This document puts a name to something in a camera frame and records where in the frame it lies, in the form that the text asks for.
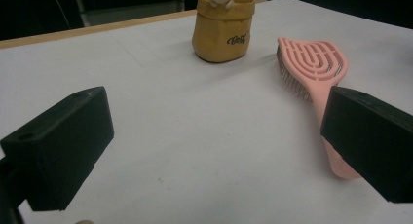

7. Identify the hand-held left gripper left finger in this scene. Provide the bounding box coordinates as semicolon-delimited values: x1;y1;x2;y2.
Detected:
0;86;115;212

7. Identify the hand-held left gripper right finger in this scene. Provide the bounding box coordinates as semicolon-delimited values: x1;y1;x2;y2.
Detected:
320;86;413;204

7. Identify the red white striped object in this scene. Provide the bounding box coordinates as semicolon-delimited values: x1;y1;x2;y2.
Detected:
276;37;362;180

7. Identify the white foam board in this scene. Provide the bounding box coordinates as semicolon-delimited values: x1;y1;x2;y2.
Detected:
0;0;413;224

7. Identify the small wooden box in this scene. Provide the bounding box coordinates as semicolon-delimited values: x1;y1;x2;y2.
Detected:
191;0;256;63

